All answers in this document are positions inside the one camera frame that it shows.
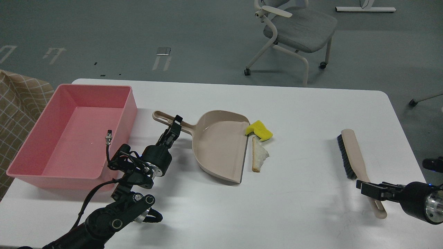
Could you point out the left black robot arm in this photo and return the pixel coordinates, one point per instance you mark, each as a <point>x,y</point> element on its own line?
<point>127,206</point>

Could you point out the pink plastic bin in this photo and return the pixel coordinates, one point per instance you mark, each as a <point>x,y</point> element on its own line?
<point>66,149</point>

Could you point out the white bread slice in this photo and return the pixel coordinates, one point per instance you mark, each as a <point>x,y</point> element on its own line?
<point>260,154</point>

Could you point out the silver floor socket plate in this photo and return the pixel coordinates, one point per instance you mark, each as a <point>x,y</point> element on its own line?
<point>163,51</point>

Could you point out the beige plastic dustpan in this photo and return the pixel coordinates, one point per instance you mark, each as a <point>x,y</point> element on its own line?
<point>219,143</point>

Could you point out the tan checkered cloth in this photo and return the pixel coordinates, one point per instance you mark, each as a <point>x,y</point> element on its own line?
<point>22,102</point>

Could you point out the grey office chair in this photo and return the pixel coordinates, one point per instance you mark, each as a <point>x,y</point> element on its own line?
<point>294,29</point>

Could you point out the yellow sponge piece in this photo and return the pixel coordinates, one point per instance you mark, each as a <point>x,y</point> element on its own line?
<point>260,130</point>

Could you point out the white chair leg with caster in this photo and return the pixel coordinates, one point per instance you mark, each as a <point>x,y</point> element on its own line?
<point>413,102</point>

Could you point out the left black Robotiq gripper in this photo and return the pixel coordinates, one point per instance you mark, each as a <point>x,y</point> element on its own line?
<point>158,155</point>

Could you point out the white desk leg base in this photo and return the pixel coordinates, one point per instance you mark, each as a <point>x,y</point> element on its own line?
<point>366,6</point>

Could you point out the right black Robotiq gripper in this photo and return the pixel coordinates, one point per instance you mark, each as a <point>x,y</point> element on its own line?
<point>419,200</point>

